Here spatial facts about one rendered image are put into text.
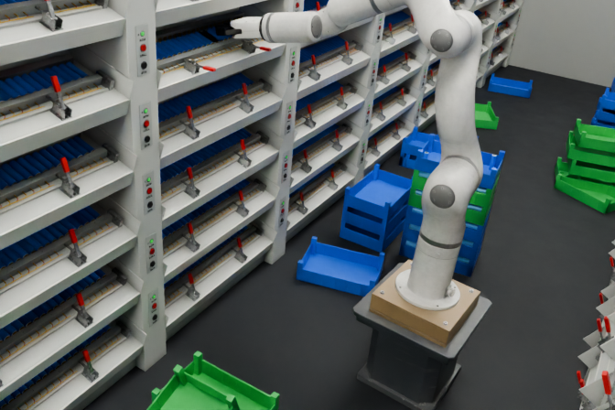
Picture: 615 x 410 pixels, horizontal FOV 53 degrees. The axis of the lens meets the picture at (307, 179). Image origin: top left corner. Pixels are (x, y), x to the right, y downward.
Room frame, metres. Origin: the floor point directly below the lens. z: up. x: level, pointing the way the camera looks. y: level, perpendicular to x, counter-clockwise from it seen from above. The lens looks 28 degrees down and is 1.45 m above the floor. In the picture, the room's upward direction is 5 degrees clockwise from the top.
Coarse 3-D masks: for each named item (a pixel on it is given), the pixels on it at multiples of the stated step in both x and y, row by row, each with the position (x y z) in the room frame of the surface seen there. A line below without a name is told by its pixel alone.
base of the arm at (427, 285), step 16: (416, 256) 1.47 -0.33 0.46; (432, 256) 1.44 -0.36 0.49; (448, 256) 1.44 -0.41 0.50; (416, 272) 1.46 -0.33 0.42; (432, 272) 1.43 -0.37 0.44; (448, 272) 1.44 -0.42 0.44; (400, 288) 1.46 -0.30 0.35; (416, 288) 1.45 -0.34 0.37; (432, 288) 1.43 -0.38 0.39; (448, 288) 1.45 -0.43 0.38; (416, 304) 1.40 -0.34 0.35; (432, 304) 1.41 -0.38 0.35; (448, 304) 1.42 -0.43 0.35
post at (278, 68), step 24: (288, 0) 2.02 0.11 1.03; (288, 48) 2.03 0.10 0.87; (288, 72) 2.04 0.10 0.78; (288, 96) 2.05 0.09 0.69; (264, 120) 2.05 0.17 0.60; (288, 144) 2.07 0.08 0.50; (264, 168) 2.04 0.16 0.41; (288, 168) 2.08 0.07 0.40; (288, 192) 2.09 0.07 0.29; (264, 216) 2.04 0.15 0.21
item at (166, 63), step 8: (224, 40) 1.82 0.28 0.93; (232, 40) 1.84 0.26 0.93; (240, 40) 1.87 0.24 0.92; (200, 48) 1.73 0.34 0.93; (208, 48) 1.74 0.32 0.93; (216, 48) 1.77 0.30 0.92; (224, 48) 1.81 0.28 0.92; (240, 48) 1.85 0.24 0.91; (176, 56) 1.63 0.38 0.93; (184, 56) 1.65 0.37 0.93; (192, 56) 1.67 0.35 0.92; (200, 56) 1.71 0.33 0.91; (208, 56) 1.72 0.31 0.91; (160, 64) 1.56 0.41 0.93; (168, 64) 1.59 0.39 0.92; (176, 64) 1.62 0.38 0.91
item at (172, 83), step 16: (208, 16) 1.93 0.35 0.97; (272, 48) 1.95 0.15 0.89; (208, 64) 1.70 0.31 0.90; (224, 64) 1.73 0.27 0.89; (240, 64) 1.80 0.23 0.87; (256, 64) 1.89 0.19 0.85; (160, 80) 1.53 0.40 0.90; (176, 80) 1.56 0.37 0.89; (192, 80) 1.61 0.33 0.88; (208, 80) 1.68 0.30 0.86; (160, 96) 1.50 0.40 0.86
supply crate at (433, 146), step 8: (432, 136) 2.33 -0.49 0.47; (432, 144) 2.33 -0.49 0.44; (424, 152) 2.27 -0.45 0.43; (432, 152) 2.33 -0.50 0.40; (440, 152) 2.33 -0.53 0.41; (480, 152) 2.27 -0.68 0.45; (504, 152) 2.22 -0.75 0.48; (416, 160) 2.16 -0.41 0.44; (424, 160) 2.15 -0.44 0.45; (432, 160) 2.14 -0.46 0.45; (488, 160) 2.25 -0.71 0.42; (496, 160) 2.24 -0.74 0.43; (416, 168) 2.16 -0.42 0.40; (424, 168) 2.15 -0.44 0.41; (432, 168) 2.14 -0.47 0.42; (488, 168) 2.22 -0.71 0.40; (496, 168) 2.07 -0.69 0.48; (488, 176) 2.06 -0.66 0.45; (496, 176) 2.09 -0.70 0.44; (480, 184) 2.07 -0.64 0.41; (488, 184) 2.06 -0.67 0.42
